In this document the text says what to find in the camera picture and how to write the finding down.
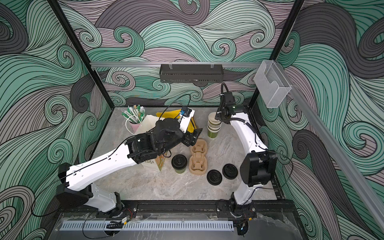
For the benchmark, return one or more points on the white slotted cable duct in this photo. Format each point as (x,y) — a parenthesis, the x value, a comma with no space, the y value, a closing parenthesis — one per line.
(150,226)

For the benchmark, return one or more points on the yellow napkin stack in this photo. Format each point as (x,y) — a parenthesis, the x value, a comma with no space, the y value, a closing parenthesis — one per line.
(173,115)

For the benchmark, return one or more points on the stack of green paper cups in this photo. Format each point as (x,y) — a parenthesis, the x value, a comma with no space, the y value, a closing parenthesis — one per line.
(213,125)

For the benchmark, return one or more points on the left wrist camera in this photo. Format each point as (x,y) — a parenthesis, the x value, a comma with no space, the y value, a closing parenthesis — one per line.
(186,115)

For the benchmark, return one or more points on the pink cup of stirrers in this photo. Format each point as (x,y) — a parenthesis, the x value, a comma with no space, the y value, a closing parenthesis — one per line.
(134,117)

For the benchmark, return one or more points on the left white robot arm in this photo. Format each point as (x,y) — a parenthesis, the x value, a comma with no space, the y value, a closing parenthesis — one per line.
(77,186)

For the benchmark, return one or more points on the brown pulp cup carrier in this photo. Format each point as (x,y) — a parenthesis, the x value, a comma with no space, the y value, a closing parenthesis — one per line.
(198,163)

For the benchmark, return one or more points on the black coffee lid stack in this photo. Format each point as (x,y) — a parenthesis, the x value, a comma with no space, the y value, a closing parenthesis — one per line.
(230,171)

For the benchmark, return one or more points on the black wall-mounted tray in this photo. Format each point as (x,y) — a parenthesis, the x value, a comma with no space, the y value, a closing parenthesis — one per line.
(191,73)

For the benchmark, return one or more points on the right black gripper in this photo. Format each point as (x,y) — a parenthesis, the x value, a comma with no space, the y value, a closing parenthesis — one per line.
(219,114)

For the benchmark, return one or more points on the green paper coffee cup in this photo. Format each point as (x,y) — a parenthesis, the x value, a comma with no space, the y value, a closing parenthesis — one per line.
(180,170)

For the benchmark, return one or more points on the clear acrylic wall holder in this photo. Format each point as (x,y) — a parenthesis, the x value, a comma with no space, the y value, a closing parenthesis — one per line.
(272,83)

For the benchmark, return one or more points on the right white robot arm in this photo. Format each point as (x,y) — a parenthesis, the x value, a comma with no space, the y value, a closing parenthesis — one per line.
(259,165)

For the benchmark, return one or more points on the white paper takeout bag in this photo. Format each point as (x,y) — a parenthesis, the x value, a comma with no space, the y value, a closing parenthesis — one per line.
(144,146)

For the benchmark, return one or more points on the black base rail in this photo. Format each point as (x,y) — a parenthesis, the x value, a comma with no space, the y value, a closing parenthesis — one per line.
(219,208)

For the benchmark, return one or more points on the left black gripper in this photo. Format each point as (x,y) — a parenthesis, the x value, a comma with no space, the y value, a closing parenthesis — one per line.
(191,138)

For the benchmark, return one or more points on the brown cardboard napkin tray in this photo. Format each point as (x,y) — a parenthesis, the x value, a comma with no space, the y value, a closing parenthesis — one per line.
(194,124)

